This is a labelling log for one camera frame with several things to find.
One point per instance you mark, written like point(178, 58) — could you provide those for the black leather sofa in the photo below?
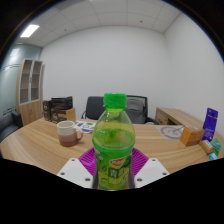
point(8, 125)

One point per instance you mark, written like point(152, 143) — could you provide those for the black printed box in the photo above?
point(61, 102)

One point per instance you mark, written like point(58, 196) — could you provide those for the black office chair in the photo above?
point(93, 107)

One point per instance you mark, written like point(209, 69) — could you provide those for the dark box with tan side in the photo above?
point(61, 116)

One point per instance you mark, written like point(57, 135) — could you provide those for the small green box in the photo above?
point(216, 146)

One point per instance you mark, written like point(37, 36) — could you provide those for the grey mesh office chair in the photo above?
point(138, 110)

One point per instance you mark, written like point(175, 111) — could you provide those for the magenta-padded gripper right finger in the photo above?
point(150, 171)

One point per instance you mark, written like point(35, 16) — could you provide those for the wooden shelf cabinet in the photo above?
point(31, 111)

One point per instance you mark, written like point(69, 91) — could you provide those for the small beige box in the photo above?
point(206, 146)

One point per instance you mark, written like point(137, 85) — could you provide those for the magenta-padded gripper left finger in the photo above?
point(76, 171)

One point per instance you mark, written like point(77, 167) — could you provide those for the rectangular ceiling light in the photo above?
point(29, 31)

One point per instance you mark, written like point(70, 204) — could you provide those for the purple standing box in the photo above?
point(210, 125)

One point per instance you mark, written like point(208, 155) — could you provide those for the printed sticker sheet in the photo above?
point(85, 126)

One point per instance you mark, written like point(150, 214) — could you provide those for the small blue box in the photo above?
point(213, 156)

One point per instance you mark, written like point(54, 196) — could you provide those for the small dark brown box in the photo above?
point(46, 110)

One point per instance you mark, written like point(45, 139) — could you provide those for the green drink bottle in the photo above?
point(113, 143)

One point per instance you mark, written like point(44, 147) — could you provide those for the wooden side cabinet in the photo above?
point(173, 116)

